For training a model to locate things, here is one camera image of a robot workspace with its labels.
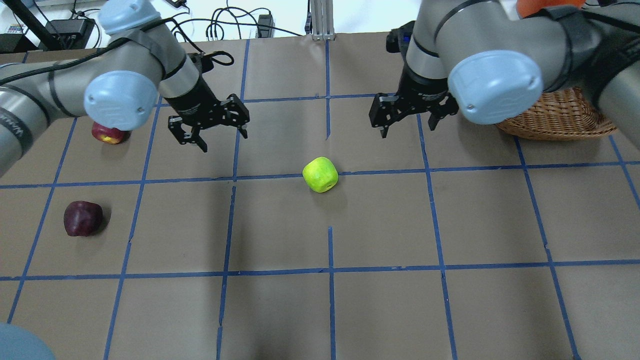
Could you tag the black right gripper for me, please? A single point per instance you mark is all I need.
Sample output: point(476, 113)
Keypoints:
point(423, 88)

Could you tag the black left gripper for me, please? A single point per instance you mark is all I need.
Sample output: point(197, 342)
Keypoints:
point(192, 101)

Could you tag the red yellow apple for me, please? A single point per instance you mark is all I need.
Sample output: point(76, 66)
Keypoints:
point(111, 136)

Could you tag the green apple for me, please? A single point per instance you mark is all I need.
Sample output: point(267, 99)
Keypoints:
point(320, 175)

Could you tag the dark red apple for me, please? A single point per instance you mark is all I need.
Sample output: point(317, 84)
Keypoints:
point(82, 218)

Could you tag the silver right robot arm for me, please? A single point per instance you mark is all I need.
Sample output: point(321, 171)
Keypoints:
point(468, 56)

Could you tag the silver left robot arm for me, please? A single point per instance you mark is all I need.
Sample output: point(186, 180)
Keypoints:
point(117, 86)

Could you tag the wicker basket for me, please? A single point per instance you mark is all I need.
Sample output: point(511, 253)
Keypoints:
point(563, 115)

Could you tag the orange object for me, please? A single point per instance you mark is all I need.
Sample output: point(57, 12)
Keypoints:
point(525, 8)

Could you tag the black power adapter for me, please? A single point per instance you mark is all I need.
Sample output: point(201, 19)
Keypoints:
point(72, 34)

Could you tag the aluminium frame post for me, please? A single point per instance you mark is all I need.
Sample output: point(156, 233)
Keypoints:
point(321, 25)

